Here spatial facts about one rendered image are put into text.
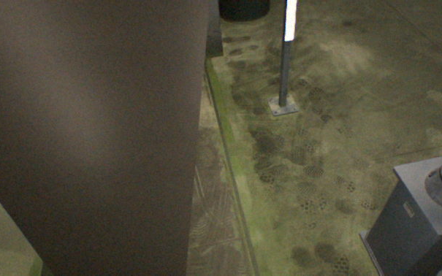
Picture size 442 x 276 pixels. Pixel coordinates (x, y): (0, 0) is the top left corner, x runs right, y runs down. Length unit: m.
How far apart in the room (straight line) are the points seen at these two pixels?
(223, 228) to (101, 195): 1.34
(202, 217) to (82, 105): 1.57
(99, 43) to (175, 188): 0.34
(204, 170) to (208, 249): 0.54
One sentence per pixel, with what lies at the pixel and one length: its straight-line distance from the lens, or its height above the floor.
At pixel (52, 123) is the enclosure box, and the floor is 1.48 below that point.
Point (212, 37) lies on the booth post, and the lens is 3.03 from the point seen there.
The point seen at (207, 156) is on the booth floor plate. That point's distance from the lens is 2.24.
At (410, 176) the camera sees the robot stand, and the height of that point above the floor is 0.64.
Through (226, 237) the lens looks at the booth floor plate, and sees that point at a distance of 1.92.
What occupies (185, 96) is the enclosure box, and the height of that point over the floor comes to 1.48.
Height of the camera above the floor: 1.79
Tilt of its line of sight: 49 degrees down
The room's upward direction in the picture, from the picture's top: 8 degrees counter-clockwise
